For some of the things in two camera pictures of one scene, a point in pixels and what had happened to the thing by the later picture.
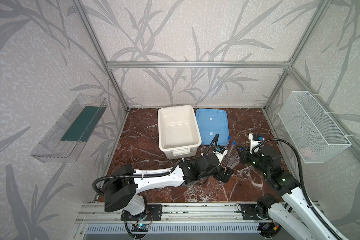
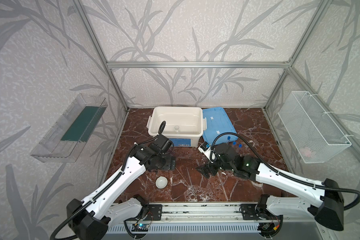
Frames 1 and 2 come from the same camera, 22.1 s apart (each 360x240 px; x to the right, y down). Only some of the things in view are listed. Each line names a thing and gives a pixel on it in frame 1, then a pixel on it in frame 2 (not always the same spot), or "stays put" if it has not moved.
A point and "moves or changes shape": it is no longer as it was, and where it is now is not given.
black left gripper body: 225,174 -> 167,163
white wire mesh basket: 316,136 stays put
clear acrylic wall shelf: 65,142 stays put
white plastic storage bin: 179,135 moves or changes shape
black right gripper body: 243,154 -> 212,165
